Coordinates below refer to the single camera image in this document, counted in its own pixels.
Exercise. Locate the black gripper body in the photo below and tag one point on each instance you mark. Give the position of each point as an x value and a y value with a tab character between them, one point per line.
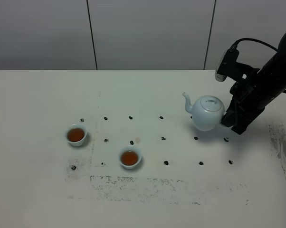
253	93

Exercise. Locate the right pale blue teacup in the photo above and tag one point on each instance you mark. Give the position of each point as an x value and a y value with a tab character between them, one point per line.
130	157

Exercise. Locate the pale blue porcelain teapot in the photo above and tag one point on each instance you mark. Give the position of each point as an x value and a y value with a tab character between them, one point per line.
206	112

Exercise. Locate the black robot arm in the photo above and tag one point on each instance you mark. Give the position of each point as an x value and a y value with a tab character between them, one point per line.
276	66

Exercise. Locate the left pale blue teacup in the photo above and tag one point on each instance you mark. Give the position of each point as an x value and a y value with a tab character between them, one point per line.
76	135

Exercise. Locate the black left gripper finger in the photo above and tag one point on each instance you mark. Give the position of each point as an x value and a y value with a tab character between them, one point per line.
230	118

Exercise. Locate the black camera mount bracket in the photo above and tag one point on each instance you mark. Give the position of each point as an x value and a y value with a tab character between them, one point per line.
239	71

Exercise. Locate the pale blue teacup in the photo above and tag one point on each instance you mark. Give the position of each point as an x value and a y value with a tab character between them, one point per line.
130	157
76	135

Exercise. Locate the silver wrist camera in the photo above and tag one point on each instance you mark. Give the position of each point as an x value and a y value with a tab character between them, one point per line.
229	56

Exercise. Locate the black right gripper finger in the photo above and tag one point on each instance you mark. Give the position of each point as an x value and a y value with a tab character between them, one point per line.
244	119

